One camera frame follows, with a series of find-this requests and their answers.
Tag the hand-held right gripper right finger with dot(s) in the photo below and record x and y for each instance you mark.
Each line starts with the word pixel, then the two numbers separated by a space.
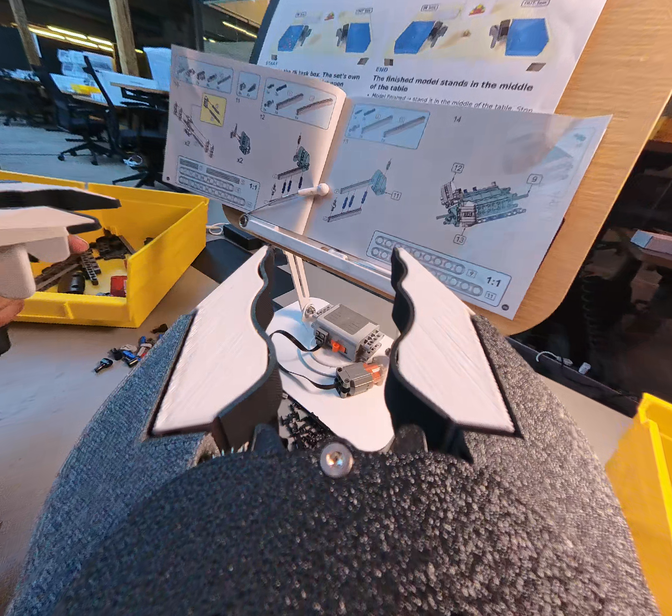
pixel 451 369

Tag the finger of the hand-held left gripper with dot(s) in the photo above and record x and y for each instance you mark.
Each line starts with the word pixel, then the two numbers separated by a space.
pixel 52 197
pixel 36 230

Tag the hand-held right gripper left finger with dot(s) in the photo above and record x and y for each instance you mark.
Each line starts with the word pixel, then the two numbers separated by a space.
pixel 215 364

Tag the white document stand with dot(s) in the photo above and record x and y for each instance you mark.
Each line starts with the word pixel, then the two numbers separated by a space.
pixel 362 416

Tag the printed instruction sheet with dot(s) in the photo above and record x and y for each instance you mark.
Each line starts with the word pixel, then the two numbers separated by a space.
pixel 420 180

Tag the person's left hand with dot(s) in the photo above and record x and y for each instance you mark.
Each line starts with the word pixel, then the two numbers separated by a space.
pixel 10 311

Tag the heap of black beams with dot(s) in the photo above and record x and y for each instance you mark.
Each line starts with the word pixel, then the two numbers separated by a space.
pixel 105 248

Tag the pile of mixed brick parts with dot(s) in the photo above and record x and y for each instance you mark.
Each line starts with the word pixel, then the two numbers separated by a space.
pixel 128 353

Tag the black office chair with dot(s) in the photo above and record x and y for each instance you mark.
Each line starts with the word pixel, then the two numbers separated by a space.
pixel 136 143
pixel 73 112

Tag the grey toy motor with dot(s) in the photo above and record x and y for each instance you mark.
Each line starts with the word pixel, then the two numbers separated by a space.
pixel 362 377

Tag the pile of black pins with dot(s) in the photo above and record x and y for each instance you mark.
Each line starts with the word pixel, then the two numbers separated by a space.
pixel 304 424

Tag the grey battery box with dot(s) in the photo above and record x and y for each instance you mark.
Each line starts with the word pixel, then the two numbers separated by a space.
pixel 346 324

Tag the yellow bin with brick parts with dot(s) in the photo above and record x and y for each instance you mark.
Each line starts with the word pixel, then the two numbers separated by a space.
pixel 162 238

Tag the black power adapter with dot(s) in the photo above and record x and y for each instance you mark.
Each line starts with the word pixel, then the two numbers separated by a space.
pixel 244 238

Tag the wooden table black legs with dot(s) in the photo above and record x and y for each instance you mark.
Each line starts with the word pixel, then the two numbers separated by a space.
pixel 136 87

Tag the nested yellow empty bins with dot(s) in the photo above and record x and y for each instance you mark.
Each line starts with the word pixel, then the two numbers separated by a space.
pixel 645 495

